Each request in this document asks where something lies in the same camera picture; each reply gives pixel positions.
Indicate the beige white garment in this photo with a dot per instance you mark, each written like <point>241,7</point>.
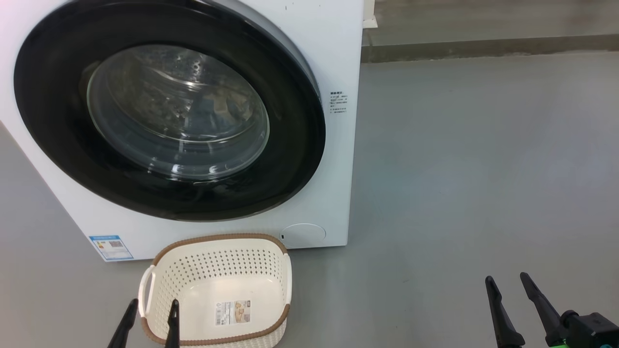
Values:
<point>227,105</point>

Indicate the paper product label in basket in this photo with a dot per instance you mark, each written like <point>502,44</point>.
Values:
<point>233,312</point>

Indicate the printed text label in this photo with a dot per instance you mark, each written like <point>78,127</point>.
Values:
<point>339,102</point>

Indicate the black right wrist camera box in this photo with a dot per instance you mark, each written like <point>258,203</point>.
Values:
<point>592,331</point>

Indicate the blue energy label sticker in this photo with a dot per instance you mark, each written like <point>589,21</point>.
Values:
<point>111,248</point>

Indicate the cream laundry basket brown rim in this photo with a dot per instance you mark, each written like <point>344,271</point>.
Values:
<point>193,275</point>

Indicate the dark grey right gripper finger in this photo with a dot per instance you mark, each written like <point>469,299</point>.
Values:
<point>503,319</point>
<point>544,309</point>

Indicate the washing machine door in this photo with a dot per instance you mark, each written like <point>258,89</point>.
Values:
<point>53,121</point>

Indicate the steel perforated washer drum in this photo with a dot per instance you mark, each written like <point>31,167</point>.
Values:
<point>145,101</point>

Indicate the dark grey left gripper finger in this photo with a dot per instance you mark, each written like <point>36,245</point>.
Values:
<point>173,326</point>
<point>123,326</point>

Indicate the round white filter cover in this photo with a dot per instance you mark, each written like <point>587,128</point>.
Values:
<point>303,236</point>

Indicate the white front-load washing machine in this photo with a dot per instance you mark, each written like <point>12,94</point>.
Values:
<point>314,48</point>

